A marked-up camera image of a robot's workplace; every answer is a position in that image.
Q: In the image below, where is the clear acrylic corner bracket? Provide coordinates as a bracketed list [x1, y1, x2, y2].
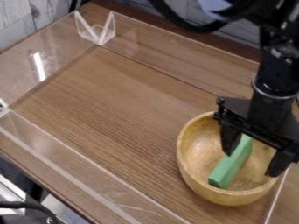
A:
[73, 11, 116, 46]

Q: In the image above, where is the brown wooden bowl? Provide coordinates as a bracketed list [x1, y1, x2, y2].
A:
[176, 112, 278, 207]

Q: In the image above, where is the green rectangular block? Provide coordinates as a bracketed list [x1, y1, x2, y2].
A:
[208, 135, 252, 189]

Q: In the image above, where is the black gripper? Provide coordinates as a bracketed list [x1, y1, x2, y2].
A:
[214, 76, 299, 178]

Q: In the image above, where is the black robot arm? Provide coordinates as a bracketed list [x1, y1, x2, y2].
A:
[203, 0, 299, 177]

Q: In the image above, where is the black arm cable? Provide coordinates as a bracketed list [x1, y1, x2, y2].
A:
[148, 0, 258, 33]

